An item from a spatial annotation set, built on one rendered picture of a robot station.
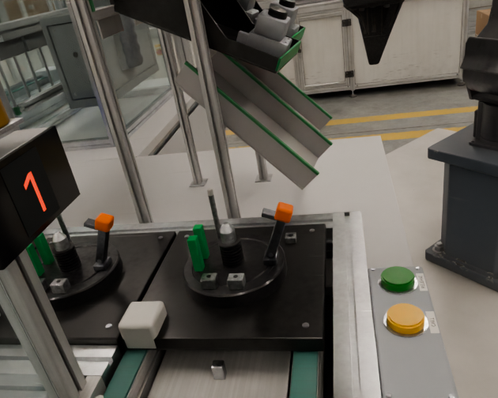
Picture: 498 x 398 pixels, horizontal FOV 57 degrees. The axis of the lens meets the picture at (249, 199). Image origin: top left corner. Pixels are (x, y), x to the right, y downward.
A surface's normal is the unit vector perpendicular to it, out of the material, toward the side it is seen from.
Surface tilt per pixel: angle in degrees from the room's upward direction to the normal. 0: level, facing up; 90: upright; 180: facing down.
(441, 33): 90
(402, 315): 0
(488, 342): 0
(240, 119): 90
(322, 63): 90
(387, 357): 0
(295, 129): 90
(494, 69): 57
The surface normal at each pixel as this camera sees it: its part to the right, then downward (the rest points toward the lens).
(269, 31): -0.25, 0.51
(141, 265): -0.15, -0.88
